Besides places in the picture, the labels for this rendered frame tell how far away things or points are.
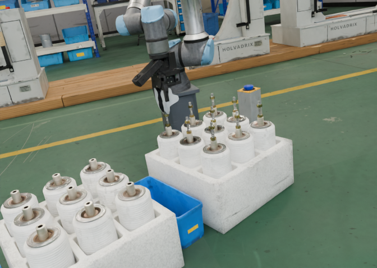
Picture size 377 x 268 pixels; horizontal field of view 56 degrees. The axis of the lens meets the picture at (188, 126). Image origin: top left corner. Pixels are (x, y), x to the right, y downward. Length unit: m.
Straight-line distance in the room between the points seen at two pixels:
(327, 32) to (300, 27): 0.31
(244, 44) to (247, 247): 2.49
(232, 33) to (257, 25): 0.24
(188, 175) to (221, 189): 0.14
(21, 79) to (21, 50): 0.23
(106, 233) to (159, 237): 0.15
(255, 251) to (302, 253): 0.13
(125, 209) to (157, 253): 0.15
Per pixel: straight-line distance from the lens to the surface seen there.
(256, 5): 3.48
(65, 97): 3.05
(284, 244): 1.14
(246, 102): 1.50
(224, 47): 3.31
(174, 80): 1.26
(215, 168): 1.12
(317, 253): 1.12
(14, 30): 3.15
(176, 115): 1.69
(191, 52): 1.61
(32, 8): 5.75
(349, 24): 3.99
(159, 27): 1.20
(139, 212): 0.95
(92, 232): 0.92
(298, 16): 3.71
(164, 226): 0.98
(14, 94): 3.16
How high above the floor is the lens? 0.73
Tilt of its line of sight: 21 degrees down
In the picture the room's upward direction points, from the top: 9 degrees counter-clockwise
